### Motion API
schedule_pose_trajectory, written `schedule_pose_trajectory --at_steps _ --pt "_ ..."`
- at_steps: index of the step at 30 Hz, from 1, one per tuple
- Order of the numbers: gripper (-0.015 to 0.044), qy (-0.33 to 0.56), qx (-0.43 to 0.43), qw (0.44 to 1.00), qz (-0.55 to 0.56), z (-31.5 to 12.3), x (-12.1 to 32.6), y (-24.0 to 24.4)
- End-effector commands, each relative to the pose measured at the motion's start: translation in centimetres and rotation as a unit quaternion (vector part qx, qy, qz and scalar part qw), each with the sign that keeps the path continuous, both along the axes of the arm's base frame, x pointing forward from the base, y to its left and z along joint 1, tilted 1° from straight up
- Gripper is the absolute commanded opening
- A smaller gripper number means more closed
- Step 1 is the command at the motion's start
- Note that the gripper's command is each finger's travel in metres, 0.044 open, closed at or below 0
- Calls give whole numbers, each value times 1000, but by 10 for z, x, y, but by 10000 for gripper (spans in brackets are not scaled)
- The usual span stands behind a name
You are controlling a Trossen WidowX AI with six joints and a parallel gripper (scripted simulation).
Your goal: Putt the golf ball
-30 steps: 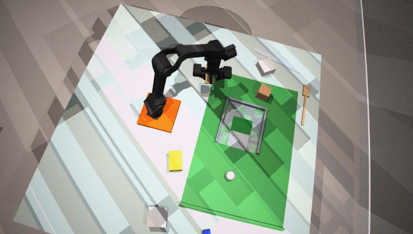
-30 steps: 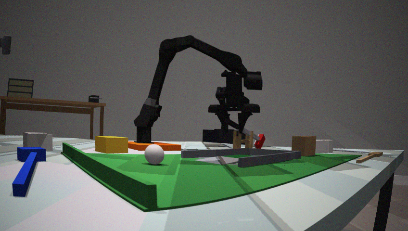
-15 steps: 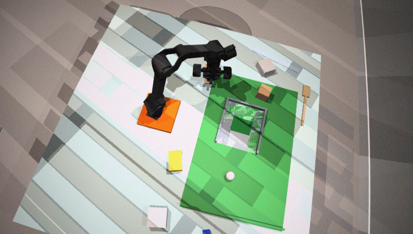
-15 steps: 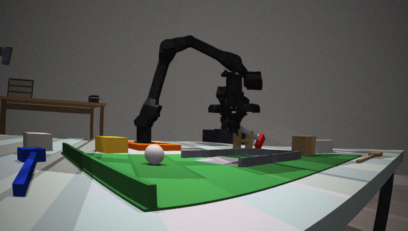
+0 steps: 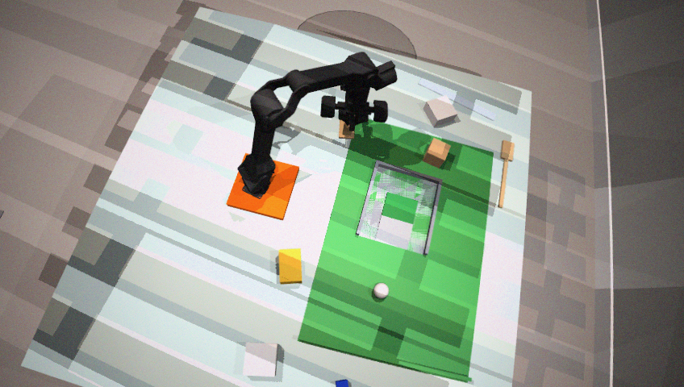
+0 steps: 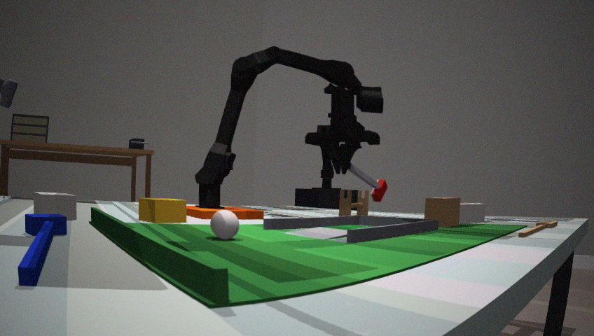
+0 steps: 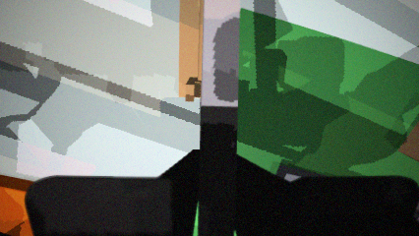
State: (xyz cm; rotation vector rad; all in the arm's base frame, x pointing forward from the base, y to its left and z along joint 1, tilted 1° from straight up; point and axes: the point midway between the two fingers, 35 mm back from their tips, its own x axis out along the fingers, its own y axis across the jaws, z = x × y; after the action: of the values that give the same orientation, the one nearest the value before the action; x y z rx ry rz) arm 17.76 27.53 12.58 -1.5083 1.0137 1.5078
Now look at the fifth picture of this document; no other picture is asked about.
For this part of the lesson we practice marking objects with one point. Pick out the green putting mat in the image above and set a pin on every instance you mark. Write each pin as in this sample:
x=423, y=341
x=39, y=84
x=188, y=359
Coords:
x=428, y=317

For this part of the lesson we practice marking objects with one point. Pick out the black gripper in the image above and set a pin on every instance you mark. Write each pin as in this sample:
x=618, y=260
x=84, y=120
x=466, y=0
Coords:
x=361, y=110

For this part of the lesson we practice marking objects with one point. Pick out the white golf ball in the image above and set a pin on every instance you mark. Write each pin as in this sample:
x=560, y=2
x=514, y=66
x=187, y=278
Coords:
x=381, y=290

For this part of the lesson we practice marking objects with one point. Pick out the mustard yellow block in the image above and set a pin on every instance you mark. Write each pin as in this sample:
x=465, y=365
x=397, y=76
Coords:
x=290, y=266

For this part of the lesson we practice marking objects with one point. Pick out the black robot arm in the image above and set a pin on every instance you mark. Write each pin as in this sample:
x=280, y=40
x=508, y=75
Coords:
x=356, y=75

